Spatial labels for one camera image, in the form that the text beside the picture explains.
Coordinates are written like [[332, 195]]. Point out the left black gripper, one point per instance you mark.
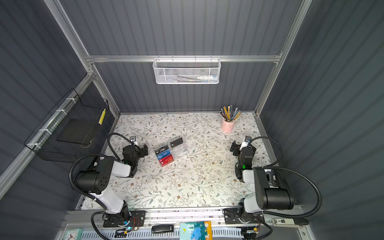
[[141, 150]]

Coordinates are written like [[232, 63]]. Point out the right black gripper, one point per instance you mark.
[[237, 148]]

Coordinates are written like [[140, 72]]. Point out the clear plastic organizer box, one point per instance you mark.
[[174, 149]]

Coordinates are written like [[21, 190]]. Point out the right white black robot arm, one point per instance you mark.
[[271, 187]]

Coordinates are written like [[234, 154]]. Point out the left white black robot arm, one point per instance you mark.
[[94, 182]]

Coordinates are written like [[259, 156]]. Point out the pink pen cup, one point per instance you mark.
[[227, 127]]

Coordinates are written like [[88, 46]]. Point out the pens in pink cup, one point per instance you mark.
[[230, 114]]

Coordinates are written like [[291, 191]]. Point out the yellow tag on basket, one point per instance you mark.
[[102, 117]]

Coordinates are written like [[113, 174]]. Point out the black pad in basket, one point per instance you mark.
[[78, 132]]

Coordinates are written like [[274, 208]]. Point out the markers in white basket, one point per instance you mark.
[[196, 79]]

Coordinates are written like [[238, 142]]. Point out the black stapler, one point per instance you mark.
[[159, 229]]

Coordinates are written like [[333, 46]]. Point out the colourful picture book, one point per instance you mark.
[[196, 231]]

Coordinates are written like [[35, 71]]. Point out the small teal clock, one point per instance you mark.
[[73, 234]]

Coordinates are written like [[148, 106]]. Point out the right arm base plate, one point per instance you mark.
[[235, 216]]

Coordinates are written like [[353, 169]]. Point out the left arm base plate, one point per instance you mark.
[[134, 219]]

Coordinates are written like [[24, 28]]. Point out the black wire wall basket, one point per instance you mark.
[[43, 142]]

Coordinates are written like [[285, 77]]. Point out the white wire mesh basket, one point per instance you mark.
[[166, 71]]

